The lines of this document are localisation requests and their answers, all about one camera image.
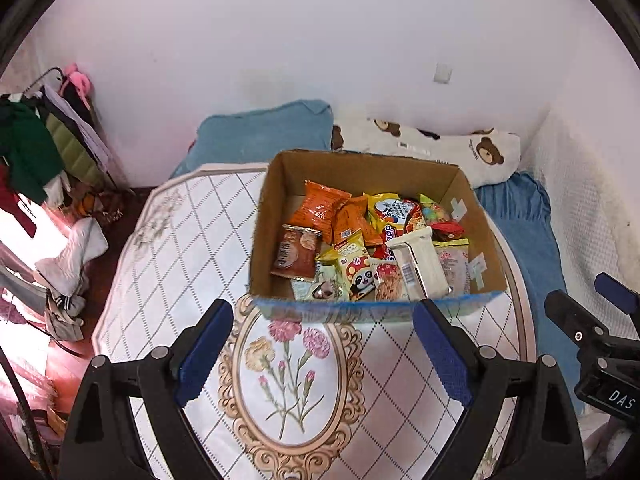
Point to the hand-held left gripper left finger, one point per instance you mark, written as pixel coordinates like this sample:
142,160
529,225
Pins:
205,355

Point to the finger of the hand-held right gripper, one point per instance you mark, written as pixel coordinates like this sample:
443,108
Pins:
620,292
575,322

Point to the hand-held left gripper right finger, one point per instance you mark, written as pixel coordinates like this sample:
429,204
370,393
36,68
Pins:
442,355

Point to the yellow mushroom print snack packet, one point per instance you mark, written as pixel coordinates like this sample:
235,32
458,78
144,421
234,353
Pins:
357,272

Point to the brown snack packet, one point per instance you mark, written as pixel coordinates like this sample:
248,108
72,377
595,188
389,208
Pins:
295,257

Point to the green yellow candy packet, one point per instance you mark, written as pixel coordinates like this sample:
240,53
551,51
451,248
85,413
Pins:
434,212

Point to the red yellow noodle packet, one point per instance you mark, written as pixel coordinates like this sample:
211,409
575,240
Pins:
395,212

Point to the cardboard box with blue print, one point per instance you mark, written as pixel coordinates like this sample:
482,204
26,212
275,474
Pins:
370,170

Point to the red cookie snack packet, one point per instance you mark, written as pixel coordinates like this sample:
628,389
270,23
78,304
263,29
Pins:
387,282

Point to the long white snack packet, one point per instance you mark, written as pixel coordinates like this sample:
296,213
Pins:
420,265

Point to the blue bed sheet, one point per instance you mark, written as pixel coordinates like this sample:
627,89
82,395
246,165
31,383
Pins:
525,230

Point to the white waffle blanket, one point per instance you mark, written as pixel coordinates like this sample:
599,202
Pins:
580,195

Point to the small dark red snack packet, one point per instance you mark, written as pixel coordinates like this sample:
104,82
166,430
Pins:
447,231

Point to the pale green snack packet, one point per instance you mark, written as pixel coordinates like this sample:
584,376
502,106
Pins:
320,287

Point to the black white striped garment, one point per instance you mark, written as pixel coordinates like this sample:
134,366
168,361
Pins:
65,317

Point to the white cloth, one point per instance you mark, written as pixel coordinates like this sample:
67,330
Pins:
75,255

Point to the large orange snack packet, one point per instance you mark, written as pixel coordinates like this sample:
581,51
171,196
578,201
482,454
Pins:
317,207

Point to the white bear print pillow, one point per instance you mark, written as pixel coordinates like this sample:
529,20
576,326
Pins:
450,147

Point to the black clothes rack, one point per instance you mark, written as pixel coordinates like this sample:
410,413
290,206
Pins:
107,165

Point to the green quilted jacket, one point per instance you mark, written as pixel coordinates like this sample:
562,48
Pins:
75,147

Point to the dark green garment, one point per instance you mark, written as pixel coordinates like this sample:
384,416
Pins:
30,150

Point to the pink plush hat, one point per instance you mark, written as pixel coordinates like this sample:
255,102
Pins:
77,82

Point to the white wall socket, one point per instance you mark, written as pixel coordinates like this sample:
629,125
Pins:
443,73

